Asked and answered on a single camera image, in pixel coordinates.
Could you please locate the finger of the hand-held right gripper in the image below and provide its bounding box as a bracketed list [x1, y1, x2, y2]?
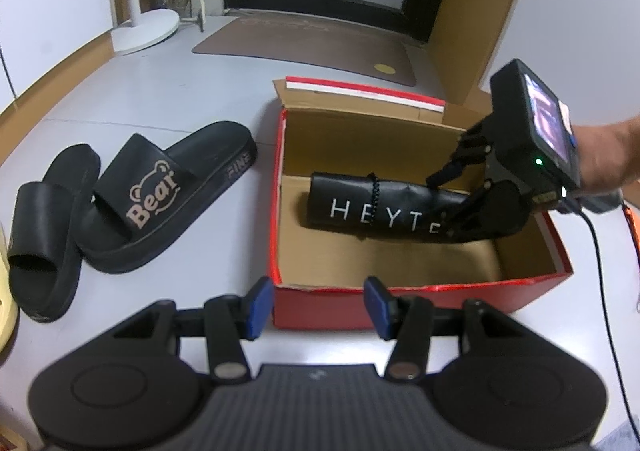
[426, 122, 497, 188]
[439, 180, 496, 239]

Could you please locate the black bead bracelet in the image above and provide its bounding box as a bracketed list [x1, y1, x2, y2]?
[366, 173, 382, 239]

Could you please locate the brown doormat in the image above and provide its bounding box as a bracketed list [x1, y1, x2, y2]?
[192, 13, 418, 89]

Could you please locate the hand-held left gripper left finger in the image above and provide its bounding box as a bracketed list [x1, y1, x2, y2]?
[112, 276, 275, 381]

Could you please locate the black slipper with bear print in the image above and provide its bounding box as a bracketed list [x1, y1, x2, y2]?
[75, 120, 258, 274]

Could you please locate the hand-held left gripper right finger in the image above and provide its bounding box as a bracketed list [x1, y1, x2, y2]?
[363, 276, 528, 381]

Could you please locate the black shopping bag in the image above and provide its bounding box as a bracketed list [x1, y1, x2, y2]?
[306, 172, 501, 244]

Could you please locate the person's right forearm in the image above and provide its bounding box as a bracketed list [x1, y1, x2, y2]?
[570, 113, 640, 196]

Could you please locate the cream coloured object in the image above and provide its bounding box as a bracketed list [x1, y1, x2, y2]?
[0, 288, 21, 357]

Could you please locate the red shoe box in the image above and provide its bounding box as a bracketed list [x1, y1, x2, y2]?
[269, 76, 574, 329]

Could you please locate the plain black slipper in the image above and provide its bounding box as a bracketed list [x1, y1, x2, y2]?
[6, 143, 103, 323]

